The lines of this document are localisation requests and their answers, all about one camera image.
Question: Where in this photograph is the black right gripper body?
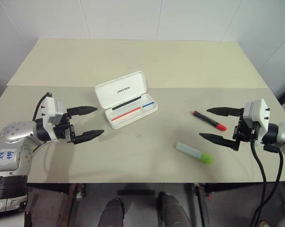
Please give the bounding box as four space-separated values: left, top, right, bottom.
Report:
232 113 260 152

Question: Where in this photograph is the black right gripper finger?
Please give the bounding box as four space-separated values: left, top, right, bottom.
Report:
206 106 244 117
199 132 240 152

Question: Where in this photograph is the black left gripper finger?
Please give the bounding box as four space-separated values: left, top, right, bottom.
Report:
73 129 105 145
66 106 98 119

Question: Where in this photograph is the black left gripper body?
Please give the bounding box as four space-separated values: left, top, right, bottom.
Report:
52 113 76 144

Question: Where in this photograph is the open white pencil case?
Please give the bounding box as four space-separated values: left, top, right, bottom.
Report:
94 70 159 130

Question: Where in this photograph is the black marker with red cap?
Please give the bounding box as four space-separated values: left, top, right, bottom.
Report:
192 110 227 132

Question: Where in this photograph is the pale highlighter with green cap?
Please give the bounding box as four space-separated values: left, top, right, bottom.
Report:
175 141 214 165

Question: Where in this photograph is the black table leg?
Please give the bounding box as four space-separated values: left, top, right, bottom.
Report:
191 183 213 227

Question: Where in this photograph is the rusty table leg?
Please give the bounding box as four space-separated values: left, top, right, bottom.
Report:
61 183 84 227

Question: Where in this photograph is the black flat bar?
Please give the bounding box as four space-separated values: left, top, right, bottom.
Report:
117 189 156 196

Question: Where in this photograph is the small dark rounded shape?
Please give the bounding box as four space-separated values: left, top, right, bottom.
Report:
101 198 125 227

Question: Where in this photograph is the large dark rounded shape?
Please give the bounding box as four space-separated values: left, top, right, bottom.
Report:
157 192 193 227

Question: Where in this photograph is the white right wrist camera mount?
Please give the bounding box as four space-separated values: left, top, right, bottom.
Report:
242 98 271 145

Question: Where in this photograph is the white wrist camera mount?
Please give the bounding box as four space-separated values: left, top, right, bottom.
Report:
41 93 64 143
242 98 271 145

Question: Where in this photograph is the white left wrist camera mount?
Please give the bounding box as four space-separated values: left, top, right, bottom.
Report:
41 93 64 143

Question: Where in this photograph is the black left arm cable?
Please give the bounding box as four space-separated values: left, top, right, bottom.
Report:
34 92 51 123

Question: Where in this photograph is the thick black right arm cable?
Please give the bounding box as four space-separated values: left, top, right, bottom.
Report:
250 138 268 227

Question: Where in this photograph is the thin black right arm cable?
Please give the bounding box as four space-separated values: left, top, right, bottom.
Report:
262 144 285 213

